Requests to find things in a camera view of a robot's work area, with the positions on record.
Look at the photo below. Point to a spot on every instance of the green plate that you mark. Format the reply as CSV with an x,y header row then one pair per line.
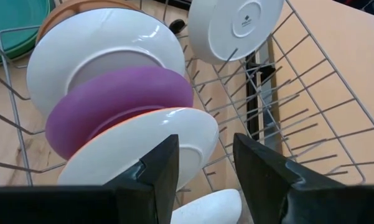
x,y
6,60

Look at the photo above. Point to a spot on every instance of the brown plate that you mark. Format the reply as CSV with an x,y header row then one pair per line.
x,y
81,6

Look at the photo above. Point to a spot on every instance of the orange patterned plate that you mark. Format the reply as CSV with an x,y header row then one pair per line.
x,y
137,140

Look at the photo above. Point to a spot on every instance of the teal plate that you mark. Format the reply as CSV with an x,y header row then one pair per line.
x,y
18,15

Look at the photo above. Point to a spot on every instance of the small white plate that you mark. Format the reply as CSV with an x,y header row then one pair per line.
x,y
208,208

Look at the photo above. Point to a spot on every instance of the light wooden desk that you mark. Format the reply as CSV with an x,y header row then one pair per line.
x,y
345,62

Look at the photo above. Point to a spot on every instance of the purple plate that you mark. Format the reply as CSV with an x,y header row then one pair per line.
x,y
112,99

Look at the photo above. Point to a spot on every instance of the blue striped white plate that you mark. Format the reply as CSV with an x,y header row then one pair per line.
x,y
96,40

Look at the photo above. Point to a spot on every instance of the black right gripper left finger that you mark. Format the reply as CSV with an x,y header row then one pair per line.
x,y
161,174

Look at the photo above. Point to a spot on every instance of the large white plate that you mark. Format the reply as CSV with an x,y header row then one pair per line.
x,y
224,28

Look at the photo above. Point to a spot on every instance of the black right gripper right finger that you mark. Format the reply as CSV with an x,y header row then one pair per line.
x,y
261,180

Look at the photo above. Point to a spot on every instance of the black aluminium table frame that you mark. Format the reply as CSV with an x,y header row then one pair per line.
x,y
252,93

